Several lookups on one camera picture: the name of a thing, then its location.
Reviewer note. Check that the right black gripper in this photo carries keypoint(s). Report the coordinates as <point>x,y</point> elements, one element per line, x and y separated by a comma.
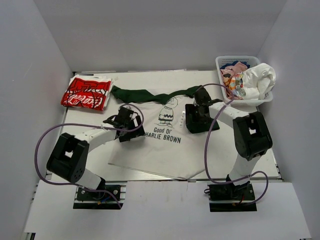
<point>200,123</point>

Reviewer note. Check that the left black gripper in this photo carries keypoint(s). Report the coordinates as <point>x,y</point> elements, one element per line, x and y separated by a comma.
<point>132,130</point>

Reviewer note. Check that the white green Charlie Brown t-shirt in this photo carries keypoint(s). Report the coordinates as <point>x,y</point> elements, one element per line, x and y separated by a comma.
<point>167,149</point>

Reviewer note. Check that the pink orange print t-shirt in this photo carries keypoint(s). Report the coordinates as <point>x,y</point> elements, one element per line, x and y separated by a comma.
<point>232,76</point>

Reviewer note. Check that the white colourful print t-shirt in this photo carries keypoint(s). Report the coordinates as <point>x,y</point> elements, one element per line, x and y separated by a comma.
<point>258,81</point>

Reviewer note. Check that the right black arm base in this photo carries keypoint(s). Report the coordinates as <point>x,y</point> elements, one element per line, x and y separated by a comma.
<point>226,198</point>

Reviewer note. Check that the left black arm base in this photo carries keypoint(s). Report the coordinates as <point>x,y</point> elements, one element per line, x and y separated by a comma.
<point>86,200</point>

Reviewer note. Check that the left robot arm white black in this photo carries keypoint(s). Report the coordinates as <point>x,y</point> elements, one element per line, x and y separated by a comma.
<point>68,159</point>

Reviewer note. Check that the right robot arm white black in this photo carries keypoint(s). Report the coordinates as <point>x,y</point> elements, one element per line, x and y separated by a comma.
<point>252,138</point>

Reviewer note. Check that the folded red white t-shirt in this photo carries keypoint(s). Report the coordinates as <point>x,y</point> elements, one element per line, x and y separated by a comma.
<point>87,91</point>

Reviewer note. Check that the white plastic basket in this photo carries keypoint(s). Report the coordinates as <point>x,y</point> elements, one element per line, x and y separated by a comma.
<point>253,61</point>

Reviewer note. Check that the blue garment in basket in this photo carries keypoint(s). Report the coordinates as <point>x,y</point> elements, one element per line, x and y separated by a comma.
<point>242,62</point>

